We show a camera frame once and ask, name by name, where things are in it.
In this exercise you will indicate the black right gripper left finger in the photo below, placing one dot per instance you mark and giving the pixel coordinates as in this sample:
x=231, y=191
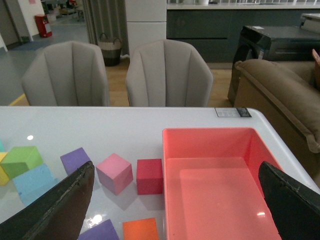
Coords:
x=58, y=214

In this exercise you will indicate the dark grey kitchen counter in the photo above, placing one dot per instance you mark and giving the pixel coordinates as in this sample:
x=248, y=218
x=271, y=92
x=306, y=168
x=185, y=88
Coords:
x=214, y=29

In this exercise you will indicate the orange foam cube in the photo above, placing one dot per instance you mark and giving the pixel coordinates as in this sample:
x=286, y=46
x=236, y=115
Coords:
x=142, y=229

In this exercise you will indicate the yellow foam cube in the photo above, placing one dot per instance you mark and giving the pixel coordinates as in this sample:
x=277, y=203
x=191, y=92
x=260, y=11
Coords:
x=4, y=179

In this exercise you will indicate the green foam cube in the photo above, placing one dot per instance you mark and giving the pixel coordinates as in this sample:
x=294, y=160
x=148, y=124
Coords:
x=21, y=159

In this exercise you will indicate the red box in background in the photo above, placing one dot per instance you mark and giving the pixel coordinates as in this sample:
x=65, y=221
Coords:
x=43, y=25

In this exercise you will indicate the teal plastic tray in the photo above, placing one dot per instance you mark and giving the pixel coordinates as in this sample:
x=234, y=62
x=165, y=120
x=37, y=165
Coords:
x=2, y=149

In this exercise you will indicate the grey upholstered chair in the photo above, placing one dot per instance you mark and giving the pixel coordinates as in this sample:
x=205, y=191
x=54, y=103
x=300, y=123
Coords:
x=70, y=73
x=168, y=73

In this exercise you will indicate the purple foam cube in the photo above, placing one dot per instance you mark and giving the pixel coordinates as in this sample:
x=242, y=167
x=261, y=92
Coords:
x=103, y=231
x=74, y=160

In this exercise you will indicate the grey curtain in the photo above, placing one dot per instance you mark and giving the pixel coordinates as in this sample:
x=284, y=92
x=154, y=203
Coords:
x=108, y=17

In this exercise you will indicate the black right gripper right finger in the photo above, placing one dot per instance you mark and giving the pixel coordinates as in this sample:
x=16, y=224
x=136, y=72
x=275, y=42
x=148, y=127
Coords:
x=295, y=208

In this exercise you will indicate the right grey upholstered chair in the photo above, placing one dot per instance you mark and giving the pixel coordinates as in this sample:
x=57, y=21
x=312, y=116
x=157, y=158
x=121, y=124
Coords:
x=168, y=73

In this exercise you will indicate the white refrigerator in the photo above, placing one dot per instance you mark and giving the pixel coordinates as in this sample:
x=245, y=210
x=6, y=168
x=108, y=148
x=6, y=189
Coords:
x=146, y=22

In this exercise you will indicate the black washing machine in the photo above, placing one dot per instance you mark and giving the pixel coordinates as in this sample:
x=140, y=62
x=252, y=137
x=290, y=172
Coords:
x=272, y=43

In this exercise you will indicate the woven laundry basket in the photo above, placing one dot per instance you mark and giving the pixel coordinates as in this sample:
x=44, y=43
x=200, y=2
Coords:
x=111, y=49

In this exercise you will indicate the brown sofa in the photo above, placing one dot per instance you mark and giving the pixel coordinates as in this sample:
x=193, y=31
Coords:
x=285, y=92

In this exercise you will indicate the light blue foam cube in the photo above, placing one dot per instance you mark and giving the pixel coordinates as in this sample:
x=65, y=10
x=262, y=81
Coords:
x=34, y=183

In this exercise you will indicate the red foam cube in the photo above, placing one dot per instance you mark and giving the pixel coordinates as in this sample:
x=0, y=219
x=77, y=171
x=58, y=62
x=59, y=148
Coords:
x=149, y=176

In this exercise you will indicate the pink plastic tray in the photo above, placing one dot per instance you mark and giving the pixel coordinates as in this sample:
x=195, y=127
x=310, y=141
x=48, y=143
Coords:
x=211, y=184

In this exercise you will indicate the pink foam cube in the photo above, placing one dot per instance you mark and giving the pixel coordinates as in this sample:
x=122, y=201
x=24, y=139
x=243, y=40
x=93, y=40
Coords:
x=115, y=173

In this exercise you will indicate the white label sticker on table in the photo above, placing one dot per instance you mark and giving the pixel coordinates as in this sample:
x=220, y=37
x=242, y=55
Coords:
x=232, y=112

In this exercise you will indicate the left grey upholstered chair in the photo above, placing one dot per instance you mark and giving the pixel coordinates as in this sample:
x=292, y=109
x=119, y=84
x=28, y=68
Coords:
x=70, y=73

